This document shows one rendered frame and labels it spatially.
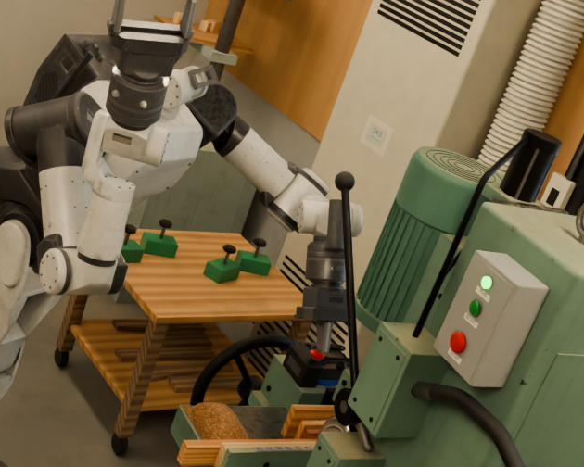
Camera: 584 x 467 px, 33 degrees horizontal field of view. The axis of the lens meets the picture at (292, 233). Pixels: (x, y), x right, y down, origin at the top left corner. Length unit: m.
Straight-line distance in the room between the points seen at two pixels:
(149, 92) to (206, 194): 2.50
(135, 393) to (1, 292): 1.00
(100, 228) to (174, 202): 2.33
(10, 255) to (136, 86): 0.73
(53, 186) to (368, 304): 0.58
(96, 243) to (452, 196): 0.58
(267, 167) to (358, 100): 1.28
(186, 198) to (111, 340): 0.78
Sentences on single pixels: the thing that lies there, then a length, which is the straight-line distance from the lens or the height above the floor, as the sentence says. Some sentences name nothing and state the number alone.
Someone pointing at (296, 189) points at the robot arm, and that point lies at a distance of 2.17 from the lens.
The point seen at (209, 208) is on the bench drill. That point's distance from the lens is 4.07.
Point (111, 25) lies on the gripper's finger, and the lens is 1.52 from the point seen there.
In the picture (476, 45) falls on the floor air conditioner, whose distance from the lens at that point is 3.08.
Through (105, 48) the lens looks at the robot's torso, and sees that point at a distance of 2.04.
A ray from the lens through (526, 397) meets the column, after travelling 1.41.
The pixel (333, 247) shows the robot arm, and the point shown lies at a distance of 1.89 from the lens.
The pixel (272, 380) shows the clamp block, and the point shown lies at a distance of 2.04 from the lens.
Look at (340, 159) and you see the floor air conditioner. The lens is 3.45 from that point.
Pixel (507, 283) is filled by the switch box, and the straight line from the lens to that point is 1.34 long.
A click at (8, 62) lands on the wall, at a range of 4.53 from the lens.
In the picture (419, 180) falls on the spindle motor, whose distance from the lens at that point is 1.63.
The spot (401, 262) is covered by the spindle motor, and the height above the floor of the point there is 1.33.
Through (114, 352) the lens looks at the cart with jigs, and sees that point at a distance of 3.42.
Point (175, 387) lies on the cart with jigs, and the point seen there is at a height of 0.20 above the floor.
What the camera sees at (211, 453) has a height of 0.93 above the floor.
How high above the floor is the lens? 1.90
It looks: 21 degrees down
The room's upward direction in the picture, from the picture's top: 20 degrees clockwise
